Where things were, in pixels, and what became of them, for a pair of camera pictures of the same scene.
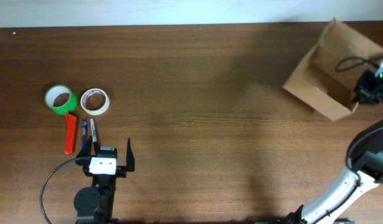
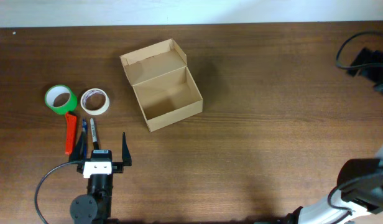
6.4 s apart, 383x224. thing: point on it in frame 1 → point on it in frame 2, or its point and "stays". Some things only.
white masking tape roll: (94, 112) stays
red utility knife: (70, 132) stays
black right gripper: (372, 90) → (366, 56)
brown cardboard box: (327, 79) → (165, 89)
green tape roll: (53, 92) stays
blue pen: (84, 127) stays
